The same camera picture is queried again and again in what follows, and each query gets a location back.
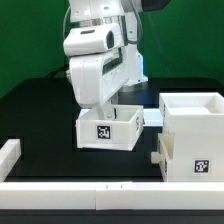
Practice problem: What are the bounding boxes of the white drawer with knob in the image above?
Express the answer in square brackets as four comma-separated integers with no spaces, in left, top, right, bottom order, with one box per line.
[151,133,175,182]

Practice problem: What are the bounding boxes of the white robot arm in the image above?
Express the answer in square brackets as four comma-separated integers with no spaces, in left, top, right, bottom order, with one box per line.
[63,0,171,120]

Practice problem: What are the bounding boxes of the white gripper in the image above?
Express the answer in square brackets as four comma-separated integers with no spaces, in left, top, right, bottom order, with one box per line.
[69,47,129,120]

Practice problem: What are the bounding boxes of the large white drawer cabinet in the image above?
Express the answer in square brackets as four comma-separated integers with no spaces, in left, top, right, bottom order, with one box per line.
[159,92,224,182]

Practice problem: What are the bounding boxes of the white left rail block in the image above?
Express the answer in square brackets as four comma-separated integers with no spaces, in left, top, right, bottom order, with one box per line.
[0,139,21,183]

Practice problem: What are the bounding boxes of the white front rail bar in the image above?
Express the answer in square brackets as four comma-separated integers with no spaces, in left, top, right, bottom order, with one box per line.
[0,182,224,210]

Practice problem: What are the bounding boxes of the white marker tag board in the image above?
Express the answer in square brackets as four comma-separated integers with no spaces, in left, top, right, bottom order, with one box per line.
[76,105,163,130]

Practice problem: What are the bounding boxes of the black cables on table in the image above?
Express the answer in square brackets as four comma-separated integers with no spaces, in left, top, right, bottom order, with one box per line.
[44,65,69,80]

